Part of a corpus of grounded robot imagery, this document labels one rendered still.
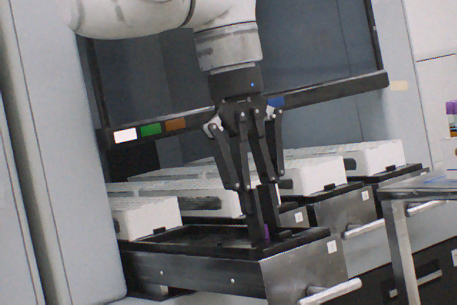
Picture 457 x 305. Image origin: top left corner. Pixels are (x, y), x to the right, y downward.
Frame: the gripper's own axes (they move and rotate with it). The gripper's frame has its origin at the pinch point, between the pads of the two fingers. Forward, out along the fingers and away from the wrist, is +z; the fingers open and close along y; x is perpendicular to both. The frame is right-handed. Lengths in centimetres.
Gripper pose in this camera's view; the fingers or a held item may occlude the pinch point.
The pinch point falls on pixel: (260, 211)
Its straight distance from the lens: 126.6
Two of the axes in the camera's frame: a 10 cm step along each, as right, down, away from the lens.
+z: 2.0, 9.8, 0.5
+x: 5.8, -0.7, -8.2
